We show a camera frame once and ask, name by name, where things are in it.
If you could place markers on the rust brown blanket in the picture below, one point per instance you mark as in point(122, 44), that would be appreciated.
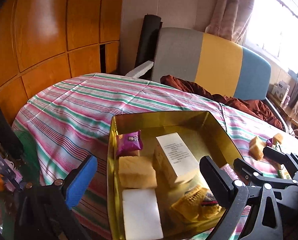
point(254, 108)

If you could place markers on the small cracker packet on bed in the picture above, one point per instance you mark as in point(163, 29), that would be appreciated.
point(283, 173)

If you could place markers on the yellow sponge on bed left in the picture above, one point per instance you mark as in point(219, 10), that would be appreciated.
point(256, 146)

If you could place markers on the beige patterned curtain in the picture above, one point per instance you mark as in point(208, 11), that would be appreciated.
point(230, 19)

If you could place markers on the white styrofoam piece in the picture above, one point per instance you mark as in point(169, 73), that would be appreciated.
point(140, 70)

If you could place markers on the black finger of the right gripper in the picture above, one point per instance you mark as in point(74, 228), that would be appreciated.
point(276, 156)

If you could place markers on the grey yellow blue headboard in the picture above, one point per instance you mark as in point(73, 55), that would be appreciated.
point(216, 64)

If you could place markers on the striped bed sheet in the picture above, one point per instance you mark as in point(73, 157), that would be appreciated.
point(72, 118)

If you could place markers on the yellow mesh snack bag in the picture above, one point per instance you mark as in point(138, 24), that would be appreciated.
point(196, 205)

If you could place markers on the yellow sponge on bed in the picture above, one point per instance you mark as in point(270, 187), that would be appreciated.
point(277, 139)
point(256, 146)

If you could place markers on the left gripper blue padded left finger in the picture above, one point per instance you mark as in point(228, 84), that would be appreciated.
point(78, 180)

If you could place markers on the black rolled mat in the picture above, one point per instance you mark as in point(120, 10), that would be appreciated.
point(148, 39)

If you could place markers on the wooden wardrobe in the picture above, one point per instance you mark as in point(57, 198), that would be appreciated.
point(43, 42)

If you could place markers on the wooden nightstand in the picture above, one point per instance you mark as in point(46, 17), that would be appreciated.
point(285, 111)

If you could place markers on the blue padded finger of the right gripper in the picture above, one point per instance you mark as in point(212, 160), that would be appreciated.
point(244, 170)

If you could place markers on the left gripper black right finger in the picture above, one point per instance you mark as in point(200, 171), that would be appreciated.
point(218, 181)

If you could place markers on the purple snack packet on bed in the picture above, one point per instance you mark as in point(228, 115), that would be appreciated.
point(269, 142)

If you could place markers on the yellow sponge on bed right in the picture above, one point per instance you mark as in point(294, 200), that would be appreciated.
point(277, 139)

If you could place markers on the purple snack packet in box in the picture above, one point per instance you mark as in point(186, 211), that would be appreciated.
point(129, 144)

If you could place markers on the window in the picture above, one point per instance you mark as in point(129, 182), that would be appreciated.
point(273, 32)

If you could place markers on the white box on nightstand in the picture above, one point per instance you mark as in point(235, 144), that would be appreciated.
point(280, 91)

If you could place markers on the yellow sponge in box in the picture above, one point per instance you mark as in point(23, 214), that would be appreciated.
point(137, 172)

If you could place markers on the white printed carton box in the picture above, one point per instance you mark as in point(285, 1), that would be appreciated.
point(176, 161)

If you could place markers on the white foam block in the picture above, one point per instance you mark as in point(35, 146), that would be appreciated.
point(141, 214)

